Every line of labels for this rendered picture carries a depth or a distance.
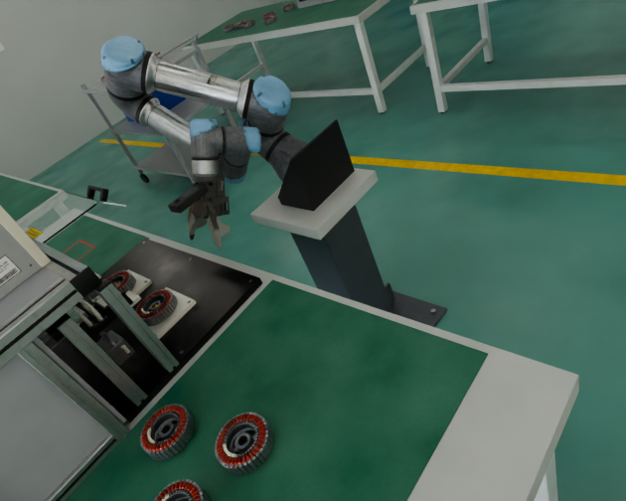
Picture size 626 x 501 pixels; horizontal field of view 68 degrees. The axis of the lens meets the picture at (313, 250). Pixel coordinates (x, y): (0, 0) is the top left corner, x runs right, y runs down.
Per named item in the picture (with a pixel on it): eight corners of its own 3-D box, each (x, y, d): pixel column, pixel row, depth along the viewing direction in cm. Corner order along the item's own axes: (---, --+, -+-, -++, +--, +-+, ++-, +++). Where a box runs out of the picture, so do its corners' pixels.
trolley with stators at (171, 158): (190, 147, 458) (131, 45, 399) (256, 153, 391) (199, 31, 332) (143, 183, 429) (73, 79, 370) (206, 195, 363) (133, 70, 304)
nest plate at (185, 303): (168, 289, 139) (166, 286, 138) (196, 302, 129) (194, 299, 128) (128, 326, 132) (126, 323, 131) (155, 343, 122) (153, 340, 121)
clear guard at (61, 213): (92, 196, 152) (80, 181, 149) (126, 206, 136) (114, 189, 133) (1, 262, 137) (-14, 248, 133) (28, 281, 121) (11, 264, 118)
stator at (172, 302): (164, 292, 136) (157, 283, 134) (185, 302, 129) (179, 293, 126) (134, 320, 131) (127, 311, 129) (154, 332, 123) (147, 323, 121)
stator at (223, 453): (251, 411, 97) (244, 401, 95) (285, 438, 89) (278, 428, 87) (212, 454, 93) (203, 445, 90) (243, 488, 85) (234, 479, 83)
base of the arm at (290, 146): (308, 167, 161) (286, 149, 162) (320, 138, 148) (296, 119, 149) (280, 191, 154) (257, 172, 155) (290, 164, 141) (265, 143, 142)
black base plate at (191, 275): (148, 242, 171) (145, 238, 170) (262, 282, 129) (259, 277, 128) (36, 336, 149) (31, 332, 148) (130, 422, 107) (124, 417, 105)
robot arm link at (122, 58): (286, 112, 151) (112, 67, 142) (296, 79, 139) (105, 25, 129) (281, 141, 146) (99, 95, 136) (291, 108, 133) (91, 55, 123)
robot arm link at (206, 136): (222, 118, 126) (189, 118, 124) (224, 160, 129) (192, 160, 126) (218, 119, 133) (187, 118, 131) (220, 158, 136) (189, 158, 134)
